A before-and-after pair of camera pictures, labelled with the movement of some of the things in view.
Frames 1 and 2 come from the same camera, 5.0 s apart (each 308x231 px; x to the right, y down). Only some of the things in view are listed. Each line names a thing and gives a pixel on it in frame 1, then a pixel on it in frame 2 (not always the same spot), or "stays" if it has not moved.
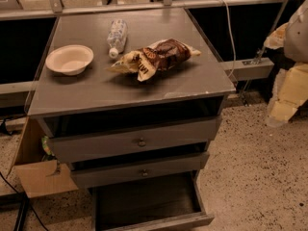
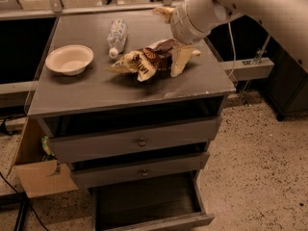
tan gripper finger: [290, 93] → [182, 56]
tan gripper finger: [276, 38] → [165, 12]
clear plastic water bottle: [116, 37] stays
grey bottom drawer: [152, 203] stays
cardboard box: [32, 171] stays
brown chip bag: [166, 54] stays
